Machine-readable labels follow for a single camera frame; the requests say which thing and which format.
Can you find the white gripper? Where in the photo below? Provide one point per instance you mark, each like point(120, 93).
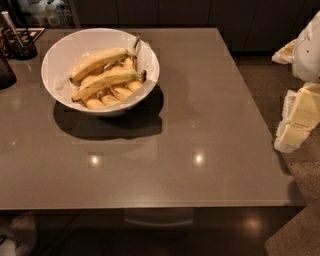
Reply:
point(308, 53)

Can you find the banana end far right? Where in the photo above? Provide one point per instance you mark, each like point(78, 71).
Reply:
point(134, 85)

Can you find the middle yellow banana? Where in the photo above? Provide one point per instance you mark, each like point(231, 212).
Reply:
point(106, 79)

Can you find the yellow banana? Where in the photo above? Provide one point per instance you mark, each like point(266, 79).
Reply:
point(101, 58)
point(106, 79)

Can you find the small banana bottom right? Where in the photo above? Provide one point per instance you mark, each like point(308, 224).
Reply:
point(121, 93)

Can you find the small banana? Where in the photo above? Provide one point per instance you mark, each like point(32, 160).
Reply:
point(93, 103)
point(109, 100)
point(121, 93)

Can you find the small banana bottom middle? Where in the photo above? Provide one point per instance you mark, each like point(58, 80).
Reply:
point(109, 100)

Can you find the white ceramic bowl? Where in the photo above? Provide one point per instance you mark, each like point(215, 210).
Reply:
point(65, 54)

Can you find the top yellow banana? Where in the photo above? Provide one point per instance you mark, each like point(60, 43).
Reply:
point(101, 58)

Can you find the small banana bottom left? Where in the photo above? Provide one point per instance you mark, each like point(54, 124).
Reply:
point(93, 103)

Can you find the dark round container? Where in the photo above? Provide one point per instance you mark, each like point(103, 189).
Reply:
point(7, 76)

